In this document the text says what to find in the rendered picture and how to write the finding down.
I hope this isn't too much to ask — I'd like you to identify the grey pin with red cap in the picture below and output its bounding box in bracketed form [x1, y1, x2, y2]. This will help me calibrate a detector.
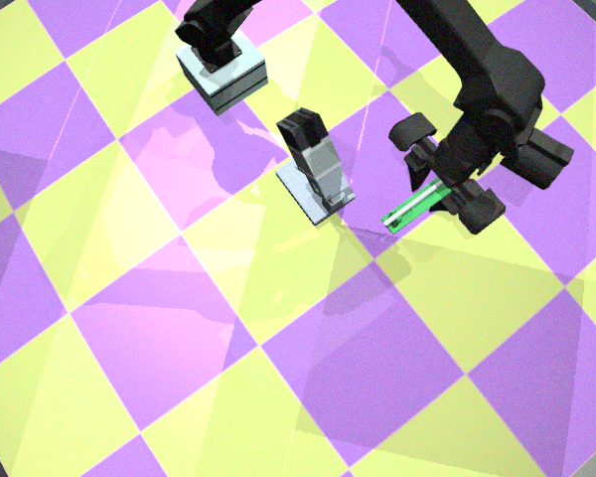
[384, 180, 443, 226]

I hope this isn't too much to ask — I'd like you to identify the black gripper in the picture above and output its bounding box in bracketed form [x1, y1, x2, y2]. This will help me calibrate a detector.
[388, 112, 506, 235]

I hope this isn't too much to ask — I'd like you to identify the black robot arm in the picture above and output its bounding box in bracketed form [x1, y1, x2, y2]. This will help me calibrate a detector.
[174, 0, 575, 190]

